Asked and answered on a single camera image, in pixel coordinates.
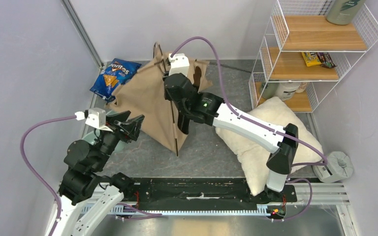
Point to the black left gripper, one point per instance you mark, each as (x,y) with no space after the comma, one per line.
(132,126)

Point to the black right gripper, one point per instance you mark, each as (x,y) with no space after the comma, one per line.
(167,95)

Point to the beige fabric pet tent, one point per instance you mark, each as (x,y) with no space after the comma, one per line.
(144,95)

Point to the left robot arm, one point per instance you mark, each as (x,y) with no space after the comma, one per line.
(85,198)

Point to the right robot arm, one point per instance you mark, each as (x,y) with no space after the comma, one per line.
(207,108)

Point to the mint green double pet bowl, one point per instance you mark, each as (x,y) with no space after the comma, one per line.
(107,142)

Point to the blue Doritos chip bag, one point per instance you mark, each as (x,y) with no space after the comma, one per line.
(118,72)

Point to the yellow candy bag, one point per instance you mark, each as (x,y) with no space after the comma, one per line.
(310,59)

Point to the dark brown candy bag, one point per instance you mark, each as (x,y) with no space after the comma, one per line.
(326,60)

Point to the green bottle on top shelf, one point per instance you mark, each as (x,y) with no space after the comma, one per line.
(341,12)

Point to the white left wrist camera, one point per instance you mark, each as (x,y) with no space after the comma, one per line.
(94,117)

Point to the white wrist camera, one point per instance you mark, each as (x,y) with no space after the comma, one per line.
(179,63)
(94,117)

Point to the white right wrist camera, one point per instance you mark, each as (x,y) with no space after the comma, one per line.
(179,63)

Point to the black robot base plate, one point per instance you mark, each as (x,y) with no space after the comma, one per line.
(203,193)

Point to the aluminium frame post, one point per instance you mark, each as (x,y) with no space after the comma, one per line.
(67,4)

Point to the white wire shelf rack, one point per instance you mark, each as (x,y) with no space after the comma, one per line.
(300,46)

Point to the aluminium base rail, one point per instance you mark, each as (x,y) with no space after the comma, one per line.
(317,194)

